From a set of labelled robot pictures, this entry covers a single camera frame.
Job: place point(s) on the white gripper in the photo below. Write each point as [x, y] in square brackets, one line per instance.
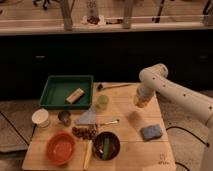
[144, 92]

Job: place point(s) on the yellow-red apple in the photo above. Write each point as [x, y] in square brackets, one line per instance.
[140, 103]

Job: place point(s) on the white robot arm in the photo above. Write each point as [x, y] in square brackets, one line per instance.
[154, 79]

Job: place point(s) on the blue sponge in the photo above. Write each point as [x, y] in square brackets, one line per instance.
[151, 132]

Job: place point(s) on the green plastic cup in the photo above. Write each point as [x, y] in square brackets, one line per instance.
[102, 102]

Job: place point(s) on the black-headed brush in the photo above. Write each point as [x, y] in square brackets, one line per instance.
[107, 86]

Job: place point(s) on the metal spoon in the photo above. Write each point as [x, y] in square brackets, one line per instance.
[108, 123]

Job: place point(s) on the grey folded cloth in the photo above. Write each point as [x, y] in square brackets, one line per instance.
[87, 118]

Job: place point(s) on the wooden block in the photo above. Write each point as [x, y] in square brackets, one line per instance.
[74, 96]

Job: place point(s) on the dark bowl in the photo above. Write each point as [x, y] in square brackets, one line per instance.
[114, 146]

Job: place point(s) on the green vegetable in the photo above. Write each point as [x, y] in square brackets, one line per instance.
[105, 148]

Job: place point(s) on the bunch of dark grapes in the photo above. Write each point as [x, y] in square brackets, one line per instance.
[84, 133]

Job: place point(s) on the yellow banana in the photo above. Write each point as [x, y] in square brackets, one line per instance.
[88, 155]

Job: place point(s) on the small metal cup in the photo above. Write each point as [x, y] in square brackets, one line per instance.
[64, 117]

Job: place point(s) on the green plastic tray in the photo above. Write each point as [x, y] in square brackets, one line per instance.
[59, 87]

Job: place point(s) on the orange plastic bowl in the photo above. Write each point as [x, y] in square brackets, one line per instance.
[60, 148]

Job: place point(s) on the white paper cup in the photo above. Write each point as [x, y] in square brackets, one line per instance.
[41, 118]

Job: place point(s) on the wooden shelf rail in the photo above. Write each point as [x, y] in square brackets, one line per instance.
[56, 26]

